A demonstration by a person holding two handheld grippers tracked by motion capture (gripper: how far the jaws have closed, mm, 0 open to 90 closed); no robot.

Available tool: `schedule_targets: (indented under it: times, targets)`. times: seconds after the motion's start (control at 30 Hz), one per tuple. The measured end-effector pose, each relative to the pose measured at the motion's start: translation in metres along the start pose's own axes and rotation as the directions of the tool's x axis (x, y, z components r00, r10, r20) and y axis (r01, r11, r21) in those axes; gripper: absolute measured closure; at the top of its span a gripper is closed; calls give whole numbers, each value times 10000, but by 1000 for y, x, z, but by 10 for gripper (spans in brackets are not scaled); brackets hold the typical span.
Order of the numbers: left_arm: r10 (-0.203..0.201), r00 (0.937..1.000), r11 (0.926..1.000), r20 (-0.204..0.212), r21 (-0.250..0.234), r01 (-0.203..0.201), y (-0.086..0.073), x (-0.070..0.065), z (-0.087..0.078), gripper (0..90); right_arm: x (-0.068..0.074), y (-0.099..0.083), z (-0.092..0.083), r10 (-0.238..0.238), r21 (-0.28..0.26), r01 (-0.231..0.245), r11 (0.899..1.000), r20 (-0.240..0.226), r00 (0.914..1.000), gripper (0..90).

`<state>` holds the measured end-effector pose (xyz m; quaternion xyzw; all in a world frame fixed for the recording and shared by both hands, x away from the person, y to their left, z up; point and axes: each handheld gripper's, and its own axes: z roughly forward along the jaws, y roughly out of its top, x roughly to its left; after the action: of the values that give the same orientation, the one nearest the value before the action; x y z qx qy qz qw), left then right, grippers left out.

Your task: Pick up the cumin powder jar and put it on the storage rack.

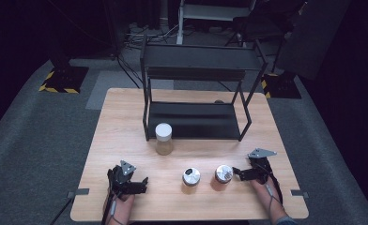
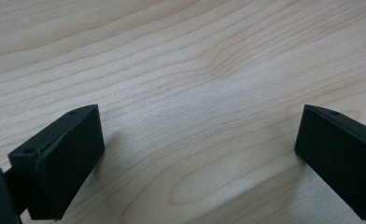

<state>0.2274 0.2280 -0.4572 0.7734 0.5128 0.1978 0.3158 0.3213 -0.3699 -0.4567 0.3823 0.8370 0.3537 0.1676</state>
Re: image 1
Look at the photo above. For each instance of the white-lid jar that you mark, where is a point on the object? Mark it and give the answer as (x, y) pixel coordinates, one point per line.
(163, 137)

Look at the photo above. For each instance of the large black panel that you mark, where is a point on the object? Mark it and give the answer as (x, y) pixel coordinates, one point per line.
(313, 37)

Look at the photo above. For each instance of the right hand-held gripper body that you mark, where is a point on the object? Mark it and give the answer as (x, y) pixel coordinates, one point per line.
(260, 170)

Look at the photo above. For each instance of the black two-tier metal rack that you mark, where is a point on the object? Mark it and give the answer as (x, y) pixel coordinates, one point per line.
(194, 120)

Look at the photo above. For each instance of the person's left hand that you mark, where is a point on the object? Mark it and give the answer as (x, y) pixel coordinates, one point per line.
(124, 203)

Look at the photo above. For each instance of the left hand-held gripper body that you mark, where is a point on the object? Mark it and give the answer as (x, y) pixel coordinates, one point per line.
(122, 179)

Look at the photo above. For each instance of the black yellow-striped stand base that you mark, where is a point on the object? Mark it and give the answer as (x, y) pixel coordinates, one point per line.
(64, 79)
(282, 86)

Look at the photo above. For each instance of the person's right hand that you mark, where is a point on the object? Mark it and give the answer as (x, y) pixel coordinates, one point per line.
(264, 191)

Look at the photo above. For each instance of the small dark round object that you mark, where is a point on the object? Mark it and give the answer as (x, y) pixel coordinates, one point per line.
(219, 101)

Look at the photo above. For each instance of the silver-lid jar with dark hole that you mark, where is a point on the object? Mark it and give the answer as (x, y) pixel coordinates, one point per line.
(191, 178)

